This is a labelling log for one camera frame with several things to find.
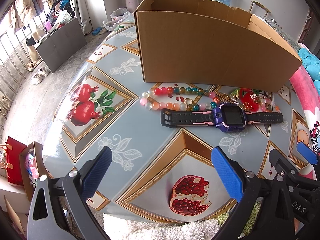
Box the pink floral bed blanket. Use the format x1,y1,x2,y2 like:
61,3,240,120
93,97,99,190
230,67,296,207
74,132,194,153
288,42,320,181

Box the white plastic bag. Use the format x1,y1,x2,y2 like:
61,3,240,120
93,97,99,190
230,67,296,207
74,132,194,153
102,8,131,31

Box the pink orange bead bracelet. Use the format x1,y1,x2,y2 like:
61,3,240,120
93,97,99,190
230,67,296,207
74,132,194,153
257,96,281,113

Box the large multicolour bead necklace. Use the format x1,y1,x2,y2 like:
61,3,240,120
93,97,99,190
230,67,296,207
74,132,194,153
139,86,221,112

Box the silver sequin pillow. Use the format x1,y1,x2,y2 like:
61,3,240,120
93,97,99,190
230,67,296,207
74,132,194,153
258,16,300,52

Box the red gift bag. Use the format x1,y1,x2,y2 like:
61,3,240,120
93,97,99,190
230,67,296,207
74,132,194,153
6,137,26,186

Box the brown cardboard box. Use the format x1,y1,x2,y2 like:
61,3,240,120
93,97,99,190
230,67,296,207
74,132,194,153
135,0,302,92

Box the white shoes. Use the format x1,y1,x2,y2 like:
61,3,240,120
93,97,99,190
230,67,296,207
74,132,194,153
31,67,50,85

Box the fruit print tablecloth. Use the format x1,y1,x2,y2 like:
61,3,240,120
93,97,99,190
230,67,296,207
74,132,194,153
42,17,315,223

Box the brown paper bag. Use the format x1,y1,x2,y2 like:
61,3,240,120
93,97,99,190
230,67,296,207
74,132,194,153
19,141,52,201

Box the purple kids smartwatch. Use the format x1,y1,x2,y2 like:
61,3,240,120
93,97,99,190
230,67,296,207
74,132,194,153
161,103,284,133

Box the gold abacus charm earring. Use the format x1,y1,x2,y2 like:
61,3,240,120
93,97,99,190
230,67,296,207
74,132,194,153
229,98,240,105

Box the blue stuffed toy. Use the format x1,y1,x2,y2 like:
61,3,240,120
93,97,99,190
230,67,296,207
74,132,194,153
298,48,320,93

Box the wooden chair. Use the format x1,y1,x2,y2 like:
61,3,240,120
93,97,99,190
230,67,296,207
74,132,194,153
248,1,271,17

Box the grey cabinet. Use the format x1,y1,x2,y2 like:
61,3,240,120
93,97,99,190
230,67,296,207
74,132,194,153
36,18,87,73

